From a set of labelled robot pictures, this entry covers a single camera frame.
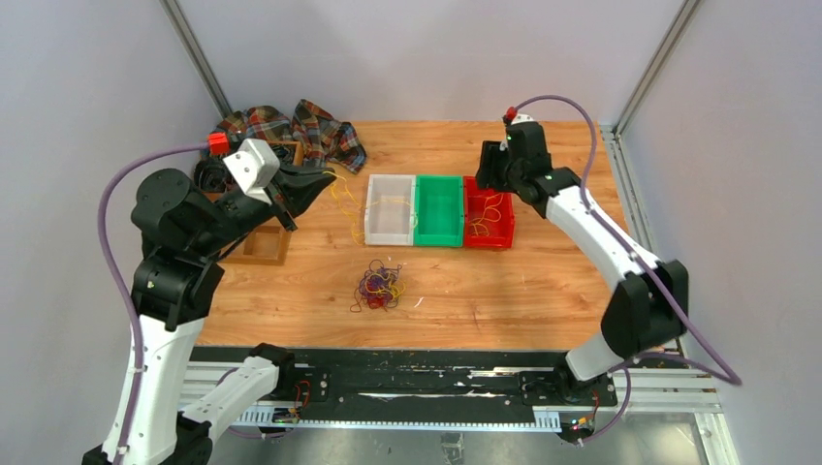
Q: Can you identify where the green plastic bin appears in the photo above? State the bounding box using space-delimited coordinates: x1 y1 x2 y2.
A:
414 175 464 248

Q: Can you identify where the cable pile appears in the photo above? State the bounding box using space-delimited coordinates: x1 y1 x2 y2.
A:
349 258 407 315

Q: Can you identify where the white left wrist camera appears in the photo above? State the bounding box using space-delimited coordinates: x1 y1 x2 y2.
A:
223 139 280 205

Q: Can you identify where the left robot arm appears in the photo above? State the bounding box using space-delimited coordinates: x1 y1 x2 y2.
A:
82 167 334 464

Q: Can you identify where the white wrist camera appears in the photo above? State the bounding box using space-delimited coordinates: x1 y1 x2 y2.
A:
502 107 536 129
223 139 280 205

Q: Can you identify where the yellow cable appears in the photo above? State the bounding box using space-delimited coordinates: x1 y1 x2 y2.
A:
321 170 419 245

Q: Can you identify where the white plastic bin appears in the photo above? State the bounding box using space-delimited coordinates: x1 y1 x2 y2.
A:
364 174 417 246

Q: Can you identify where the plaid cloth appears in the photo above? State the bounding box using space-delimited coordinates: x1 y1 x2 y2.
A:
201 99 366 174

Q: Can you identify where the red plastic bin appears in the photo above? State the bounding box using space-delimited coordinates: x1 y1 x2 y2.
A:
462 176 516 250

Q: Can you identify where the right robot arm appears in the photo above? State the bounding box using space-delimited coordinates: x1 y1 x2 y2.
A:
476 115 688 404

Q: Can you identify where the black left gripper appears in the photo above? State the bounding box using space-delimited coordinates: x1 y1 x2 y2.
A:
194 158 338 254

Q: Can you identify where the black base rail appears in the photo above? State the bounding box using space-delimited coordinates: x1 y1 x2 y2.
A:
186 346 720 444

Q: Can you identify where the wooden compartment tray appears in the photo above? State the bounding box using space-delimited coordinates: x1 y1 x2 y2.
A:
204 140 303 266

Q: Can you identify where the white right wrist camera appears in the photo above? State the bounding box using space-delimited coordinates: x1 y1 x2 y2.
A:
502 107 536 129

